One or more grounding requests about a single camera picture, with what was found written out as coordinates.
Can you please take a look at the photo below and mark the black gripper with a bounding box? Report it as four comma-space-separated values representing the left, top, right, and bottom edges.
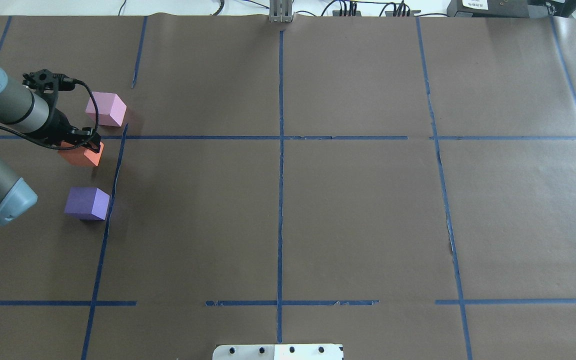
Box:
42, 108, 102, 153

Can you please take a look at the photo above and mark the orange foam cube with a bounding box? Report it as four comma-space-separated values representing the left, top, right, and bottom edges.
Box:
57, 142, 105, 167

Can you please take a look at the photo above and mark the light pink foam cube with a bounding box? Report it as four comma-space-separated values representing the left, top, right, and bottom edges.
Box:
85, 91, 127, 127

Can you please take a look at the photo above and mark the dark purple foam cube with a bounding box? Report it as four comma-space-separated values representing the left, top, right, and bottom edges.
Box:
64, 187, 110, 221

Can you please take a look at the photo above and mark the black desktop box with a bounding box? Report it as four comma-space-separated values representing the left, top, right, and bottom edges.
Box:
446, 0, 576, 19

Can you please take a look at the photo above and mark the black camera cable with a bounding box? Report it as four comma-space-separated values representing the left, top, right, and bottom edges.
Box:
0, 80, 101, 151

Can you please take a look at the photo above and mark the aluminium frame post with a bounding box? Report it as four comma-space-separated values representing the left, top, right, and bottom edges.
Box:
269, 0, 294, 24

